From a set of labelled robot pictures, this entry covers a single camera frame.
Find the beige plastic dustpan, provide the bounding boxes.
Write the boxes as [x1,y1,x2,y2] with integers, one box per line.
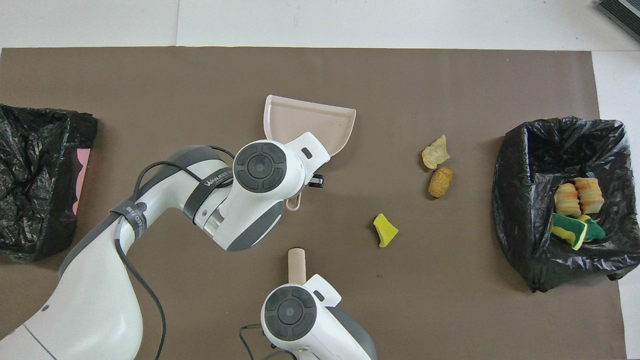
[263,94,357,211]

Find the beige hand brush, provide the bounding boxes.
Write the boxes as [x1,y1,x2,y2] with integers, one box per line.
[287,248,307,286]

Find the small yellow sponge piece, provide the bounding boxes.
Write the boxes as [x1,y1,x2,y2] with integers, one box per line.
[373,213,400,249]

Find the pale foam scrap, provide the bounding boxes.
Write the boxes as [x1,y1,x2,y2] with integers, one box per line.
[554,182,582,219]
[421,134,451,170]
[573,177,605,216]

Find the brown nugget toy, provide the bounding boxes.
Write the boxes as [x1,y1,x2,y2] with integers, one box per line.
[428,166,455,199]

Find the notched yellow sponge piece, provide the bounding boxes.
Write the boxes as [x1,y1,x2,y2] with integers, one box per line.
[550,212,589,251]

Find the tall black bag bin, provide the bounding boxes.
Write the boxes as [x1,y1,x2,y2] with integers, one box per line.
[492,115,640,293]

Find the pink bin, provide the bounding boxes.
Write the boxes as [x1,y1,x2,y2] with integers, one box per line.
[72,148,92,213]

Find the flat black trash bag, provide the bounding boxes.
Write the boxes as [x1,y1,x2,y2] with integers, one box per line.
[0,104,99,263]

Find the brown table mat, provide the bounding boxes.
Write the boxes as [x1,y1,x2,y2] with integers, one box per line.
[0,46,628,360]

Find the dark grey ribbed box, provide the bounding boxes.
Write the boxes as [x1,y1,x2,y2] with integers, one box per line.
[597,0,640,43]

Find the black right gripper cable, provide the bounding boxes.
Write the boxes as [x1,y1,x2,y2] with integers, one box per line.
[239,323,301,360]

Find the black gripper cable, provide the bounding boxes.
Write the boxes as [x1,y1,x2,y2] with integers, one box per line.
[115,145,237,360]
[239,323,301,360]

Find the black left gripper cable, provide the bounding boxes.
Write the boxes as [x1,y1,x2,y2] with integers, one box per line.
[115,145,237,360]

